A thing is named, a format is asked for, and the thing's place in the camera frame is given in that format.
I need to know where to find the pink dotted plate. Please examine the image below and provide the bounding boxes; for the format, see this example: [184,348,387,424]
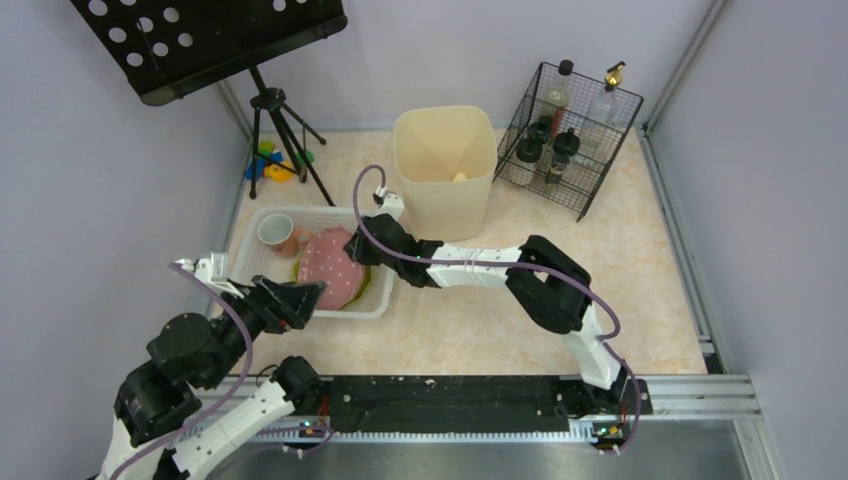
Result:
[295,227,366,311]

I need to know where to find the green dotted plate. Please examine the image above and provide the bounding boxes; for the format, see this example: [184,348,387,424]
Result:
[293,260,371,311]

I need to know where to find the white plastic basket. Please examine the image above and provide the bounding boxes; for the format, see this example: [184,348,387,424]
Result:
[229,205,395,319]

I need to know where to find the pink floral mug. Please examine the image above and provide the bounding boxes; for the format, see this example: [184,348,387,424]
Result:
[257,213,313,258]

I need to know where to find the cream plastic waste bin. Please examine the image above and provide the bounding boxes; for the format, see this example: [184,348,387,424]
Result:
[393,105,498,242]

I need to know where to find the small spice jar black lid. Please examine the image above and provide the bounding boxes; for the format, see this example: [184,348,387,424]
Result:
[545,153,570,186]

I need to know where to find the spice jar labelled black lid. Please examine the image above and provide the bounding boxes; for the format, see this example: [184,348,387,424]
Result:
[526,115,552,144]

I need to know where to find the spice jar round black lid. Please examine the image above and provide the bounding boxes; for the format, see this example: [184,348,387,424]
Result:
[552,127,580,157]

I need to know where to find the black wire rack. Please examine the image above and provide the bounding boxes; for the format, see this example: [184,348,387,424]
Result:
[495,59,644,220]

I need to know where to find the dark sauce bottle black cap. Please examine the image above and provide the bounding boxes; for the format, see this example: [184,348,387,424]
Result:
[540,59,574,138]

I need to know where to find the clear bottle gold pump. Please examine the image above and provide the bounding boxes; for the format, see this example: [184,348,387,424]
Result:
[579,61,626,164]

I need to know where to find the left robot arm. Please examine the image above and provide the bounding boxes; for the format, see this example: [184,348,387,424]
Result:
[98,275,327,479]

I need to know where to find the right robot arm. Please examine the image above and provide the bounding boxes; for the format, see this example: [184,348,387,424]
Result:
[344,214,629,402]

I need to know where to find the yellow toy block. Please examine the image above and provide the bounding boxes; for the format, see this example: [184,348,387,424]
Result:
[264,161,296,183]

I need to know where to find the green toy block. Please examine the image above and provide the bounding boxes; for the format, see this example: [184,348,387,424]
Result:
[257,140,275,157]

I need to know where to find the black perforated music stand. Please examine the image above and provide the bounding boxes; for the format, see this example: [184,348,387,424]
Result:
[73,1,348,204]

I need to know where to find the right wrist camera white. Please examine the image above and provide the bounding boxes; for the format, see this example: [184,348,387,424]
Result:
[372,187,405,221]

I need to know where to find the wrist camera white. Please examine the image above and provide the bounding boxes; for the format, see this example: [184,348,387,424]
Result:
[169,252,244,299]
[372,187,405,221]

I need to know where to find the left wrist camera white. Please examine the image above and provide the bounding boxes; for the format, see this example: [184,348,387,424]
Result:
[169,252,244,299]

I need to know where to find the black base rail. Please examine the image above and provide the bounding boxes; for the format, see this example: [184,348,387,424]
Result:
[294,372,654,444]

